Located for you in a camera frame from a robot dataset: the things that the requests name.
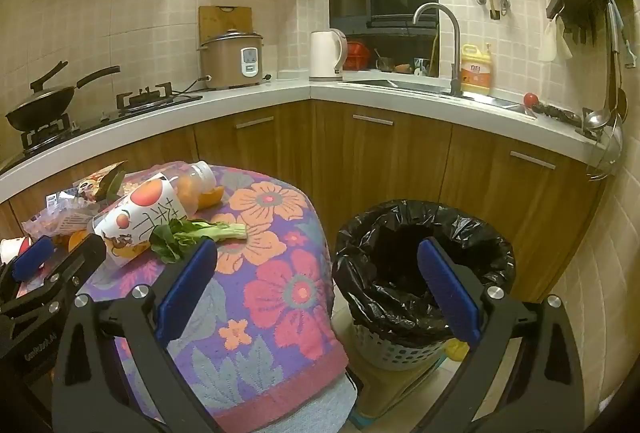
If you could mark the steel ladle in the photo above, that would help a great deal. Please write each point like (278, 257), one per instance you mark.
(597, 118)

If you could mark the printed mug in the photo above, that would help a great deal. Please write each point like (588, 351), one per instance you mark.
(421, 67)

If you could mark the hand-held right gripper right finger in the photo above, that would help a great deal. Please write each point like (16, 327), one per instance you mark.
(450, 293)

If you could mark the black wok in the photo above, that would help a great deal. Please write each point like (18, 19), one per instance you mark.
(42, 105)

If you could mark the blue hanging peeler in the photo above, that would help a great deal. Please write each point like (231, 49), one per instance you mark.
(625, 38)

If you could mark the yellow plastic object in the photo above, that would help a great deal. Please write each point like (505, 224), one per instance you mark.
(456, 350)

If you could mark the wooden cutting board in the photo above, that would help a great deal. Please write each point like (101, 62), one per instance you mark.
(220, 20)

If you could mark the red tomato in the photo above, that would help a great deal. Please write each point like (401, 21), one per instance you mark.
(530, 100)

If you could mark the yellow dish soap bottle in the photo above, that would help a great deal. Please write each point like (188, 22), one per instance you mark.
(476, 70)

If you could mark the red and white paper cup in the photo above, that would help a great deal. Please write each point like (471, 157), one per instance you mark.
(12, 248)

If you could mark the black gas stove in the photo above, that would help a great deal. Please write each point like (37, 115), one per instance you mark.
(130, 105)

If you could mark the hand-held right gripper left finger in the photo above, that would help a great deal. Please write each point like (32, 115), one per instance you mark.
(185, 288)

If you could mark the steel sink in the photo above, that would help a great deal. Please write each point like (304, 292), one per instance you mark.
(400, 85)

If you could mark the white bin with black bag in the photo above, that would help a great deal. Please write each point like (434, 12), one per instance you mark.
(385, 258)

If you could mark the panda print snack packet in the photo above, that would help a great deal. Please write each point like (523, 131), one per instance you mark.
(97, 185)

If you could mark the floral blanket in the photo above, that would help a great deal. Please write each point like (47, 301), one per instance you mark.
(280, 283)

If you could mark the green bok choy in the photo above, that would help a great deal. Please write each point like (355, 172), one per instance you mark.
(185, 233)

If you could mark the dark knobbly strip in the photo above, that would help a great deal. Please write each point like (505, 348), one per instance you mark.
(560, 113)

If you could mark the brown rice cooker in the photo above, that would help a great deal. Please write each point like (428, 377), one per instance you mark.
(230, 63)

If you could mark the wooden base cabinet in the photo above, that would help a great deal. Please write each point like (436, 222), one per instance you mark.
(380, 163)

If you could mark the white hanging rag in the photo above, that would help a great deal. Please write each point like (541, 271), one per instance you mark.
(552, 40)

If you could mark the steel faucet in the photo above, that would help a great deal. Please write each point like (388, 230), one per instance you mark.
(455, 53)

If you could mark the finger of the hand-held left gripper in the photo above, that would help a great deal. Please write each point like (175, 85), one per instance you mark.
(75, 259)
(30, 258)

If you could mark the white electric kettle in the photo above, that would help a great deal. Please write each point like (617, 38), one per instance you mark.
(325, 55)

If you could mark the dark bowl with spoon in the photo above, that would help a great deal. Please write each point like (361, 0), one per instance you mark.
(385, 62)

